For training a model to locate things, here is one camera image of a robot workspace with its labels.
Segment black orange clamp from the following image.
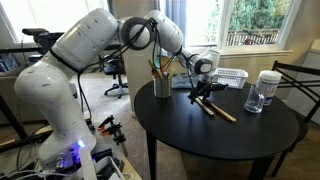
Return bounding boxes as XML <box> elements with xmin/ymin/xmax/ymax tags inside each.
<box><xmin>101</xmin><ymin>122</ymin><xmax>130</xmax><ymax>158</ymax></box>

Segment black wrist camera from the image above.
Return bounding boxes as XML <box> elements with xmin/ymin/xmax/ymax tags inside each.
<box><xmin>207</xmin><ymin>82</ymin><xmax>230</xmax><ymax>93</ymax></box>

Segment light wooden spatula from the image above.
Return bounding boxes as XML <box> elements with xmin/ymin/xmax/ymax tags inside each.
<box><xmin>193</xmin><ymin>96</ymin><xmax>216</xmax><ymax>117</ymax></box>

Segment clear glass mug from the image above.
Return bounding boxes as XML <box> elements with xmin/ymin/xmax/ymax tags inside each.
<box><xmin>243</xmin><ymin>84</ymin><xmax>266</xmax><ymax>115</ymax></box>

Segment two-tone wooden fork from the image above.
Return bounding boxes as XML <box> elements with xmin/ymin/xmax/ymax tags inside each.
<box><xmin>203</xmin><ymin>98</ymin><xmax>238</xmax><ymax>124</ymax></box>

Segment white window frame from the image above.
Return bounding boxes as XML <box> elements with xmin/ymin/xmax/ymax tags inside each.
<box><xmin>217</xmin><ymin>0</ymin><xmax>295</xmax><ymax>58</ymax></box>
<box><xmin>0</xmin><ymin>0</ymin><xmax>112</xmax><ymax>46</ymax></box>

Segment black office chair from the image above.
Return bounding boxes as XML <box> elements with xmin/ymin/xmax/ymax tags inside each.
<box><xmin>99</xmin><ymin>54</ymin><xmax>130</xmax><ymax>100</ymax></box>

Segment wooden spoon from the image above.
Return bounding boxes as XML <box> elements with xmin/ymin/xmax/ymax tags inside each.
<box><xmin>147</xmin><ymin>59</ymin><xmax>164</xmax><ymax>80</ymax></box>

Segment teal silicone spatula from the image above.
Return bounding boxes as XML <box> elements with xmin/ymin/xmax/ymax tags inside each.
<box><xmin>153</xmin><ymin>55</ymin><xmax>165</xmax><ymax>72</ymax></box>

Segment grey blue curtain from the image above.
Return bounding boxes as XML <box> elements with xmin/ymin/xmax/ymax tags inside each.
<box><xmin>164</xmin><ymin>0</ymin><xmax>188</xmax><ymax>36</ymax></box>

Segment silver utensil holder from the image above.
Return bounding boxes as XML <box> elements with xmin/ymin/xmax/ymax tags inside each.
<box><xmin>152</xmin><ymin>75</ymin><xmax>173</xmax><ymax>100</ymax></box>

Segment black dining chair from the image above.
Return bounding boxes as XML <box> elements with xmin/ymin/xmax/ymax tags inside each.
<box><xmin>269</xmin><ymin>60</ymin><xmax>320</xmax><ymax>178</ymax></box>

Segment black round table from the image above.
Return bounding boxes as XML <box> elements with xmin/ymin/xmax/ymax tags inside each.
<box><xmin>133</xmin><ymin>79</ymin><xmax>300</xmax><ymax>180</ymax></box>

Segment white wipes container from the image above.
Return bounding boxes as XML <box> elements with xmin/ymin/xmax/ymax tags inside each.
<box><xmin>255</xmin><ymin>69</ymin><xmax>283</xmax><ymax>107</ymax></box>

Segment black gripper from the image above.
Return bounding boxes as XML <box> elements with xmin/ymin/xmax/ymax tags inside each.
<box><xmin>187</xmin><ymin>73</ymin><xmax>215</xmax><ymax>105</ymax></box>

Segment blue cloth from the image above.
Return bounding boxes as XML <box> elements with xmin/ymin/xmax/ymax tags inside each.
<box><xmin>171</xmin><ymin>72</ymin><xmax>200</xmax><ymax>91</ymax></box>

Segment black camera on tripod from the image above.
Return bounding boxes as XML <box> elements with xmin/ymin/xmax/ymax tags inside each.
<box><xmin>21</xmin><ymin>27</ymin><xmax>65</xmax><ymax>56</ymax></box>

